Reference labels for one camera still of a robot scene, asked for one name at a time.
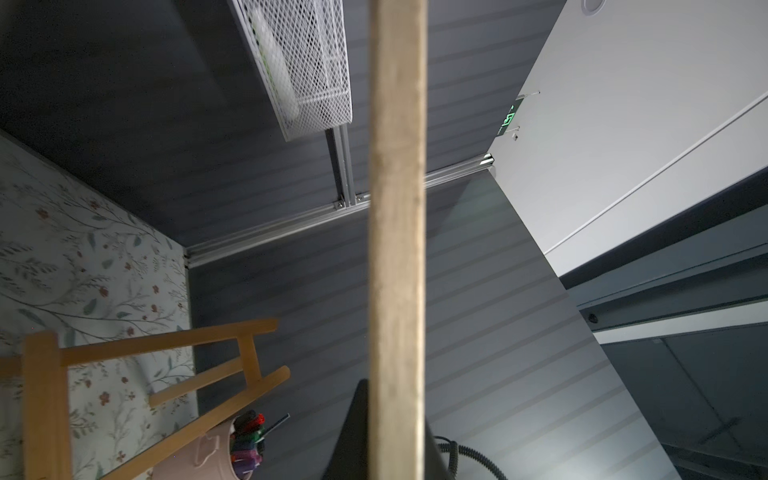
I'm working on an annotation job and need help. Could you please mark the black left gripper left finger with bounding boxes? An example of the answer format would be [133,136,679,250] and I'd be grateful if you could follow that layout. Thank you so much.
[322,379,369,480]

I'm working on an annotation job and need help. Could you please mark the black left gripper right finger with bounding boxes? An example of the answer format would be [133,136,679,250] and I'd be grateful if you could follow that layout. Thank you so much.
[424,422,455,480]

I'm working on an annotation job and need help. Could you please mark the plywood board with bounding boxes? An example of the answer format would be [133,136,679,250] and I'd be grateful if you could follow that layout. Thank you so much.
[368,1,428,479]

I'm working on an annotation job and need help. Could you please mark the wooden easel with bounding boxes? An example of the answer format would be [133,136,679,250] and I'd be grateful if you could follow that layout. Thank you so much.
[0,317,292,480]

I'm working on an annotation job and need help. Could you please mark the pink pen cup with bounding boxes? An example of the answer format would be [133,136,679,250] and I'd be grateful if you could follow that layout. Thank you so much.
[149,410,292,480]

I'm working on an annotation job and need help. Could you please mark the floral table mat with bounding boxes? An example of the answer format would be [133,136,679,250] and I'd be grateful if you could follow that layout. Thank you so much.
[1,136,198,479]

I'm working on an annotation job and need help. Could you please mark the white mesh wall basket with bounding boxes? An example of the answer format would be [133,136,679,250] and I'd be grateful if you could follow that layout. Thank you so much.
[231,0,353,142]

